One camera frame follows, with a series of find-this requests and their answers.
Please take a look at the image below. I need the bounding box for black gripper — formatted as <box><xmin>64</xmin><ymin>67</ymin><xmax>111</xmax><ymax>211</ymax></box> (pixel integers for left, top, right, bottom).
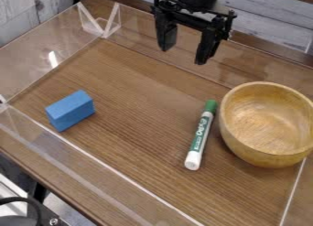
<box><xmin>154</xmin><ymin>0</ymin><xmax>237</xmax><ymax>65</ymax></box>

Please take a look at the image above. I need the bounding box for green white dry-erase marker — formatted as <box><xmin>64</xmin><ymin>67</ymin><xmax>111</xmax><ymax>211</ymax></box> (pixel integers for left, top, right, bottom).
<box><xmin>185</xmin><ymin>100</ymin><xmax>218</xmax><ymax>171</ymax></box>

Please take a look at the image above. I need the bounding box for brown wooden bowl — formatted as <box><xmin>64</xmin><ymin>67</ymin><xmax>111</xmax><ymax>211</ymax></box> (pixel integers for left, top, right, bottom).
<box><xmin>220</xmin><ymin>81</ymin><xmax>313</xmax><ymax>168</ymax></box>

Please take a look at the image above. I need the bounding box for blue foam block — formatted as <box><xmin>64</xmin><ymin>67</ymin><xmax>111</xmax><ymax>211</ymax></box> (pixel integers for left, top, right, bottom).
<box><xmin>46</xmin><ymin>90</ymin><xmax>95</xmax><ymax>132</ymax></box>

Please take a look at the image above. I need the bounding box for clear acrylic tray wall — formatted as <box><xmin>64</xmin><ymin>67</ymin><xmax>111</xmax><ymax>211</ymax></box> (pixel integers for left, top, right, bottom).
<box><xmin>0</xmin><ymin>0</ymin><xmax>313</xmax><ymax>226</ymax></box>

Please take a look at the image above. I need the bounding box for black metal bracket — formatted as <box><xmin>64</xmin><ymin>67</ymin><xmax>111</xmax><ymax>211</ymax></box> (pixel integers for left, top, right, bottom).
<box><xmin>27</xmin><ymin>204</ymin><xmax>70</xmax><ymax>226</ymax></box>

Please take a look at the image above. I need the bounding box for black cable loop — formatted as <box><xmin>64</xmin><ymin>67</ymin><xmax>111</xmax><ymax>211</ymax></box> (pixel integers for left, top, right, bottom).
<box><xmin>0</xmin><ymin>196</ymin><xmax>44</xmax><ymax>226</ymax></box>

